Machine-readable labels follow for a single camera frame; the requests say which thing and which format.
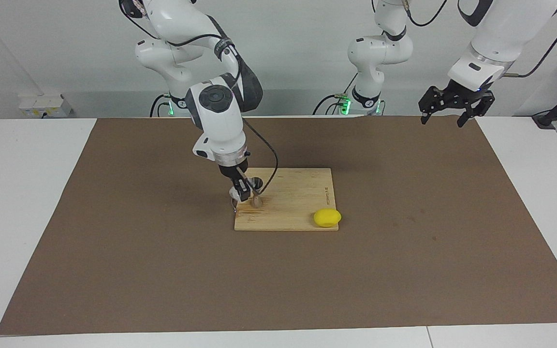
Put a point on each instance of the wooden cutting board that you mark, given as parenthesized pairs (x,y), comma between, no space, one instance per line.
(293,203)

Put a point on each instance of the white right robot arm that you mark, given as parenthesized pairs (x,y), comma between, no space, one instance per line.
(220,121)

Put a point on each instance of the brown table mat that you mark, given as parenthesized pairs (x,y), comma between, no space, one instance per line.
(162,280)

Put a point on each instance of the clear glass cup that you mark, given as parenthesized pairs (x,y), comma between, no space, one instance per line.
(233,194)

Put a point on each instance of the steel jigger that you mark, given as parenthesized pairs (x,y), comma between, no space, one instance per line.
(257,203)

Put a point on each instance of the white power strip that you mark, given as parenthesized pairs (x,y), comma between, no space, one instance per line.
(41,105)

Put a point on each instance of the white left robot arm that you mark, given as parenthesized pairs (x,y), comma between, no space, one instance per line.
(501,29)

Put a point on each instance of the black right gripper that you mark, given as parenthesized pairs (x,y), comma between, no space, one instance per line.
(232,173)

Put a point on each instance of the yellow lemon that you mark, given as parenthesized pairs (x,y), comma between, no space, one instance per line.
(327,218)

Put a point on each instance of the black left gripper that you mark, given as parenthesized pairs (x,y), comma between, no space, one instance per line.
(462,96)

